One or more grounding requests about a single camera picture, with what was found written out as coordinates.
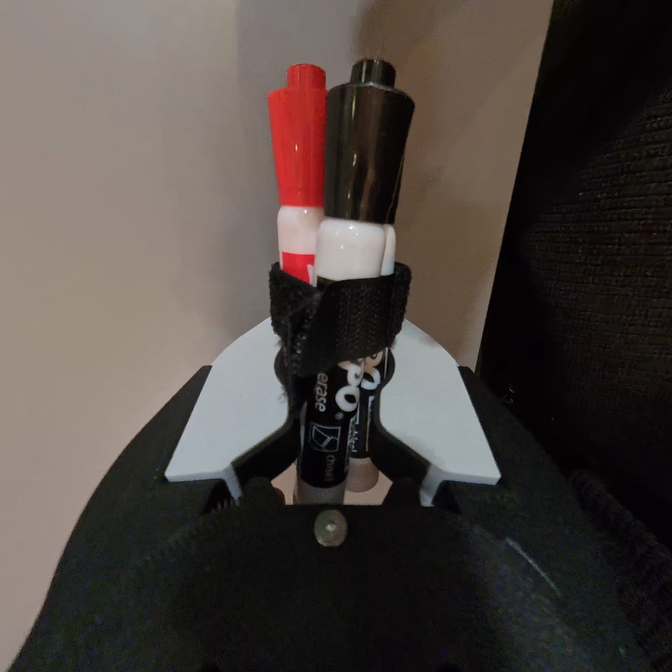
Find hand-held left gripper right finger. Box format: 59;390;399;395
369;320;502;507

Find black dry erase marker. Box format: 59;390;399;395
348;223;398;492
295;59;417;506

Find black velcro strap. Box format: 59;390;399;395
269;262;412;417

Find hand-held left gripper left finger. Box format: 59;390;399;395
165;319;301;497

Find red dry erase marker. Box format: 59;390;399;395
268;64;329;288

